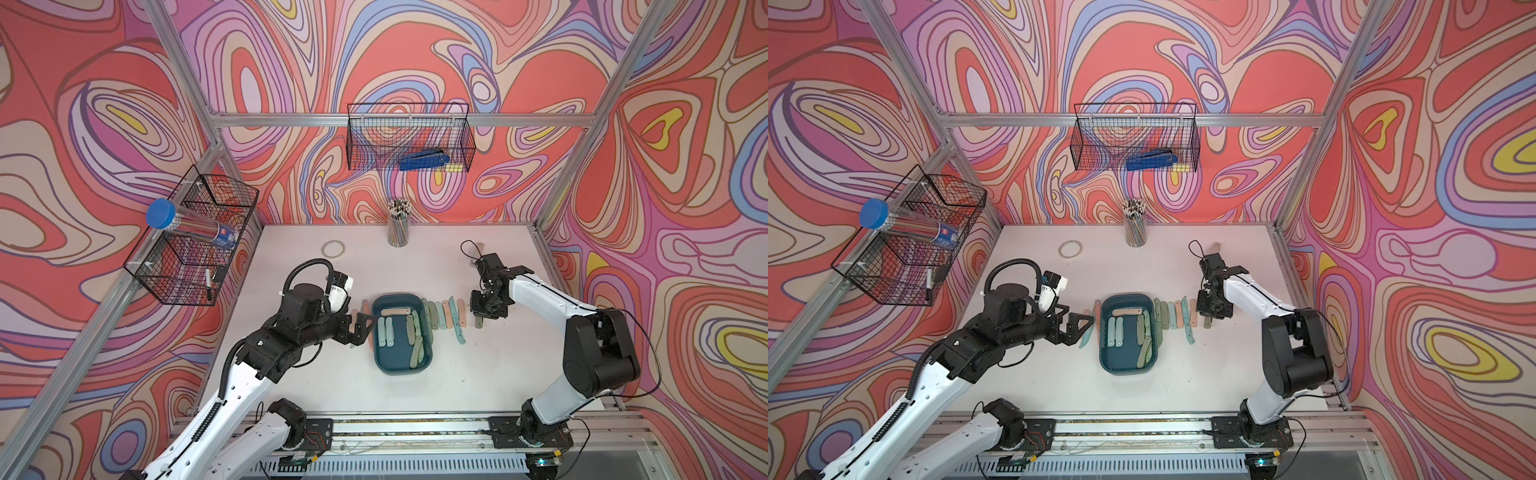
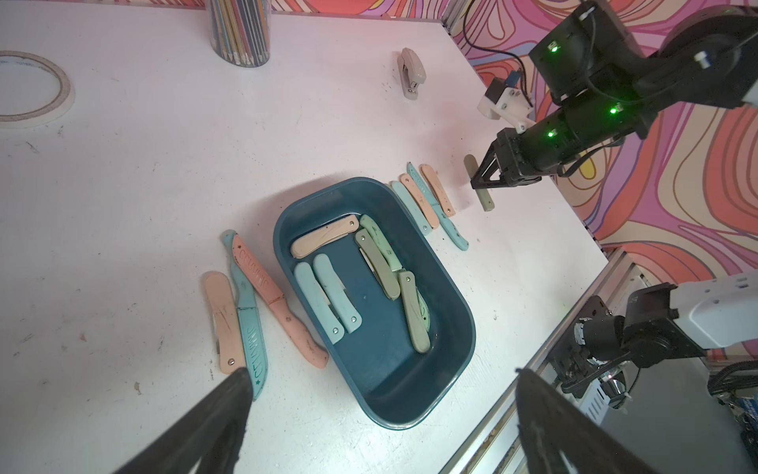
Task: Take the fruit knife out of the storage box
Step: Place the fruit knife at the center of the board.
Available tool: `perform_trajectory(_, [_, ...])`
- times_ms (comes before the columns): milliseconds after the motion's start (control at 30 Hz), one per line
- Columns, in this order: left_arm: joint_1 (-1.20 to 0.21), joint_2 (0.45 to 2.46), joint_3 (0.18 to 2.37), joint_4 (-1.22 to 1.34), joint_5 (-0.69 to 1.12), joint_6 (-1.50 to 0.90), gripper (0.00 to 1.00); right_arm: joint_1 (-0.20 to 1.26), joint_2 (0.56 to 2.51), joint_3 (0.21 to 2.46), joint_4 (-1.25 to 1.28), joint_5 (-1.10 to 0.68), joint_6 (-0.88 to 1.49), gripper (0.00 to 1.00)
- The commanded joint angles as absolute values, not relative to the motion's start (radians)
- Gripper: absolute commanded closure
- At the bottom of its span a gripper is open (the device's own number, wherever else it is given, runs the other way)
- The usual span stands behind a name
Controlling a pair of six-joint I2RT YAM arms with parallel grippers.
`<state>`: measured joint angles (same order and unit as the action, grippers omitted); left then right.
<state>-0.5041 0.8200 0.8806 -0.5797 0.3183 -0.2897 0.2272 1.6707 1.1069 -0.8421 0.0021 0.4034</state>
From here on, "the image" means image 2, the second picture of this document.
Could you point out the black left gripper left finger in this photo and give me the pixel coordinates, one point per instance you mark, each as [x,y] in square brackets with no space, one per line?
[208,439]

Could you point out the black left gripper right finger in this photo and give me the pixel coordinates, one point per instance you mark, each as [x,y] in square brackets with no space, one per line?
[556,437]

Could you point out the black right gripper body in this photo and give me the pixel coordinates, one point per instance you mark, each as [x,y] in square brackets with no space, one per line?
[552,145]

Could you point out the pink folding knife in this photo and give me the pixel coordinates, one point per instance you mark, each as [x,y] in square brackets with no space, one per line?
[438,190]
[310,242]
[224,312]
[421,201]

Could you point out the light blue ceramic fruit knife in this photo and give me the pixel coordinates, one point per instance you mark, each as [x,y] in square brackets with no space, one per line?
[250,322]

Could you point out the light blue folding knife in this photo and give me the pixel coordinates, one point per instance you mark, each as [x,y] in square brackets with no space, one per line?
[318,302]
[411,206]

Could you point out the pink ceramic fruit knife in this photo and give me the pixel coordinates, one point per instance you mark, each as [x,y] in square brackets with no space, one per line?
[276,301]

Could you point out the olive green folding knife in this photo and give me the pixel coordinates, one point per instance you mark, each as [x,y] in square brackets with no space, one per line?
[415,322]

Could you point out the light blue sheathed knife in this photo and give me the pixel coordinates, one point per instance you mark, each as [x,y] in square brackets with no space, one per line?
[336,293]

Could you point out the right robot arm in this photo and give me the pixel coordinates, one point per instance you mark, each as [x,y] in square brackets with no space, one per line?
[683,200]

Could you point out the pale green fruit knife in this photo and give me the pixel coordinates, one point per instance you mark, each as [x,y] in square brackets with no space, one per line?
[381,241]

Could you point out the teal plastic storage box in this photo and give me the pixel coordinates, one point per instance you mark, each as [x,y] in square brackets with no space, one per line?
[394,385]

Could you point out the pencil holder cup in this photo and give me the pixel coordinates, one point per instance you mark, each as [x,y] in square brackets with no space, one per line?
[240,31]

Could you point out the masking tape roll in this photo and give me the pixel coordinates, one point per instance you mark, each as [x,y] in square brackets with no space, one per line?
[34,91]

